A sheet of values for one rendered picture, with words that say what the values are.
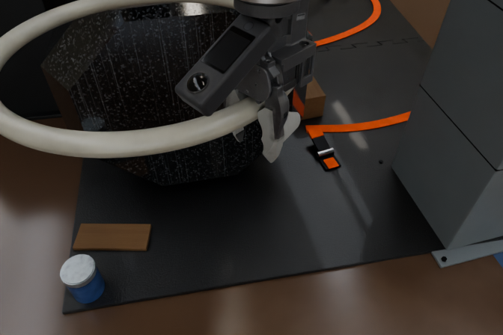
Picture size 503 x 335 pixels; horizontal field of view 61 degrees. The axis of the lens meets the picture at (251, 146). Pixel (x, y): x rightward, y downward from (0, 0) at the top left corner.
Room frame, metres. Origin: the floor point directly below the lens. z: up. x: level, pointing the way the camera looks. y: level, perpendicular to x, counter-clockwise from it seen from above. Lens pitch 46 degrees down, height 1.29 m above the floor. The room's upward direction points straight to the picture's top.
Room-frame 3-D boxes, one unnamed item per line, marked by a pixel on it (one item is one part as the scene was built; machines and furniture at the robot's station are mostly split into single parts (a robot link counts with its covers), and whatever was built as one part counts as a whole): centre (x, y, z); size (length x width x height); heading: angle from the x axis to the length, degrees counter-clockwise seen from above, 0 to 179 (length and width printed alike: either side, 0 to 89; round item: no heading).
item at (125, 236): (0.81, 0.48, 0.02); 0.25 x 0.10 x 0.01; 89
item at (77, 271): (0.62, 0.52, 0.08); 0.10 x 0.10 x 0.13
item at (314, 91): (1.57, -0.23, 0.07); 0.30 x 0.12 x 0.12; 16
